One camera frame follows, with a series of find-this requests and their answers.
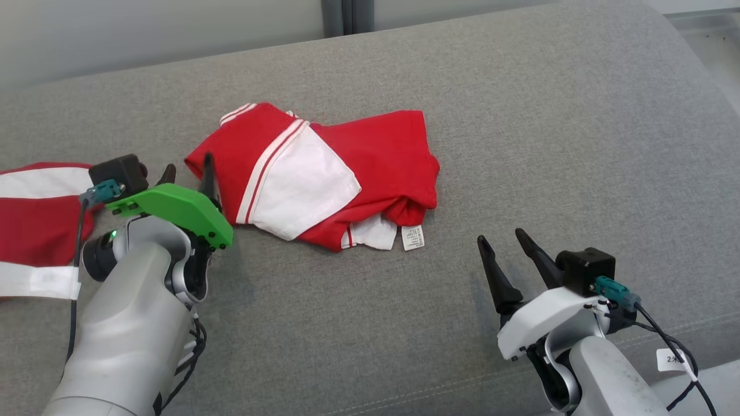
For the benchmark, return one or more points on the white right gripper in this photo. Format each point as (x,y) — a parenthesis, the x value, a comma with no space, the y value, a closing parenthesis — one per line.
(549,315)

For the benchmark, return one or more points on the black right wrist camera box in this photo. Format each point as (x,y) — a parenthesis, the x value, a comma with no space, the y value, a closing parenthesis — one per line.
(584,268)

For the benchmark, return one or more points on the crumpled red and white garment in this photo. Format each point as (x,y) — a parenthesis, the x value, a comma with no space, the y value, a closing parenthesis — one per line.
(34,225)

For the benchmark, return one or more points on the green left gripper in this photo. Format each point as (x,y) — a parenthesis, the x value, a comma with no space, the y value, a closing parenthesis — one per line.
(173,205)

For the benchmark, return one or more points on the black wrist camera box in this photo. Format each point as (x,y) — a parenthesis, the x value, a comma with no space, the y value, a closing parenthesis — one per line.
(584,268)
(118,173)

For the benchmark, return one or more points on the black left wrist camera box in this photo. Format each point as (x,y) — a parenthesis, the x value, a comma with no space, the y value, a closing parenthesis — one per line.
(118,173)

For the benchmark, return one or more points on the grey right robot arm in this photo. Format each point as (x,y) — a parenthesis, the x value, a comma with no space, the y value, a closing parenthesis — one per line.
(607,381)

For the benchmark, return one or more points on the red jersey with black lettering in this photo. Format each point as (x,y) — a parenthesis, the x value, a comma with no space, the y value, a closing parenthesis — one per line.
(381,156)

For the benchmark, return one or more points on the grey fabric cushion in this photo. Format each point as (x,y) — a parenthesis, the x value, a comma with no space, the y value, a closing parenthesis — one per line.
(520,144)

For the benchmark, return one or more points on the grey double metal post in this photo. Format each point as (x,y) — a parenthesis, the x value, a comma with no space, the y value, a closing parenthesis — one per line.
(347,14)

